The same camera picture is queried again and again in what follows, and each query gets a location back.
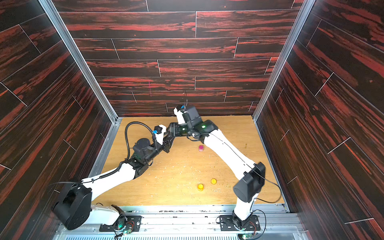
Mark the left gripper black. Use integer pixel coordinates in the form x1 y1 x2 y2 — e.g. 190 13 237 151
143 131 175 166

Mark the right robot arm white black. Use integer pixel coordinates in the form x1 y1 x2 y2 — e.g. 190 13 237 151
167 105 266 231

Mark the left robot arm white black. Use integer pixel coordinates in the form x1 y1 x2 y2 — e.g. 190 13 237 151
52 135 175 232

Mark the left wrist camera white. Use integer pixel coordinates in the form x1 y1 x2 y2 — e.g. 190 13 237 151
153 125 167 145

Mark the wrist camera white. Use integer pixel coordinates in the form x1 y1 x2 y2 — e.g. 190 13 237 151
174 105 186 125
153 125 167 145

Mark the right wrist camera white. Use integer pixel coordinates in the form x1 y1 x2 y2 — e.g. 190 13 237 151
174 105 186 125

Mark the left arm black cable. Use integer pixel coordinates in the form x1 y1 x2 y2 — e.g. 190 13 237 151
124 121 155 164

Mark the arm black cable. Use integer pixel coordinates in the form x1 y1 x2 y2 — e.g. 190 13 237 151
124 121 155 164
182 89 283 239

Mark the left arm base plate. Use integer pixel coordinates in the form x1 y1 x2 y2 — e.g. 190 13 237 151
99 216 143 234

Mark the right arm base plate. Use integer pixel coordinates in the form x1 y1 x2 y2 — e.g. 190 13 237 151
216 214 261 232

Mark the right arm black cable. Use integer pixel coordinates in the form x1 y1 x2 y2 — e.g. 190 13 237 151
182 89 283 239

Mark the aluminium front rail frame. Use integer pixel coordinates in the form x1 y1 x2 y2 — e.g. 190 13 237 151
54 204 310 240

